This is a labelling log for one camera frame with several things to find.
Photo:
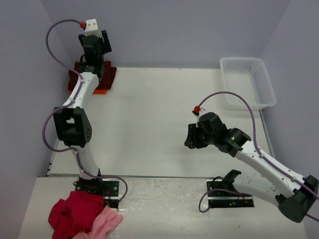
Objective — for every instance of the pink crumpled t-shirt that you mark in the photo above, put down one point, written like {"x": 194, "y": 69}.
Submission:
{"x": 104, "y": 223}

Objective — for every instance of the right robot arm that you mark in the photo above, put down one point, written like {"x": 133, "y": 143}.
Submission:
{"x": 292, "y": 193}

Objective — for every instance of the orange folded t-shirt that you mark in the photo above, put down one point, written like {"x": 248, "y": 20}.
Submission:
{"x": 96, "y": 91}

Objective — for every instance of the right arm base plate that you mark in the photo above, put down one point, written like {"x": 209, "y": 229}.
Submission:
{"x": 220, "y": 199}

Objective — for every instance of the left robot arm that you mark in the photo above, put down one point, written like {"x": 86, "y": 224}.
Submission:
{"x": 72, "y": 124}

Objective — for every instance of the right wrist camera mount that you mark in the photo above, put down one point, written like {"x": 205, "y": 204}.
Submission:
{"x": 198, "y": 112}

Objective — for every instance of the white plastic basket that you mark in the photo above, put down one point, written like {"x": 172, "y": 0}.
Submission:
{"x": 248, "y": 77}

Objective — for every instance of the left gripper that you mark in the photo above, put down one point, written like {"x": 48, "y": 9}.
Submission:
{"x": 106, "y": 41}

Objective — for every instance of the dark red t-shirt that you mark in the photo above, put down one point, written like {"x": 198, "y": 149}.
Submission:
{"x": 107, "y": 79}

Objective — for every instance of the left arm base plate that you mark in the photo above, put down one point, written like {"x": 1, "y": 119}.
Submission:
{"x": 108, "y": 189}

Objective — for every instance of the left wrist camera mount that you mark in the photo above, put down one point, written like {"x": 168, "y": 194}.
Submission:
{"x": 90, "y": 27}

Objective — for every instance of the crimson crumpled t-shirt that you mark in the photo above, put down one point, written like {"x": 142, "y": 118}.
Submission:
{"x": 75, "y": 214}

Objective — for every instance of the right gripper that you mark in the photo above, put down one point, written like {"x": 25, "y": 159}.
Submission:
{"x": 195, "y": 135}

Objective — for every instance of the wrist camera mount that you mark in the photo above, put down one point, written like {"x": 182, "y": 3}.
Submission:
{"x": 90, "y": 27}
{"x": 198, "y": 112}

